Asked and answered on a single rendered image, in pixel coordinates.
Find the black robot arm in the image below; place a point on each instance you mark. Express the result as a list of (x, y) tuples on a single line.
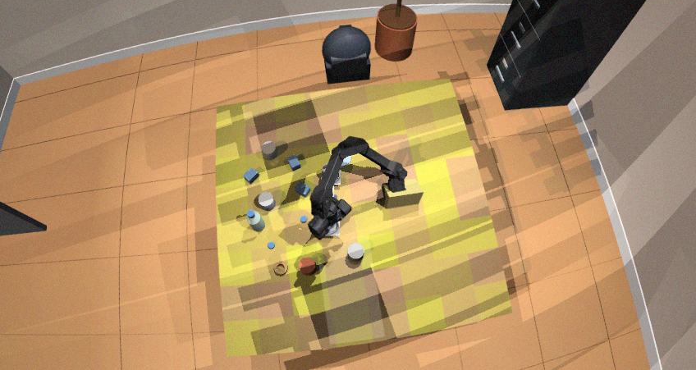
[(323, 204)]

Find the orange flat ring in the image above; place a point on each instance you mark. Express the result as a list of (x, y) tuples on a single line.
[(284, 271)]

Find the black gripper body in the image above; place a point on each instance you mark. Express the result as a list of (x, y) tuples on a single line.
[(342, 207)]

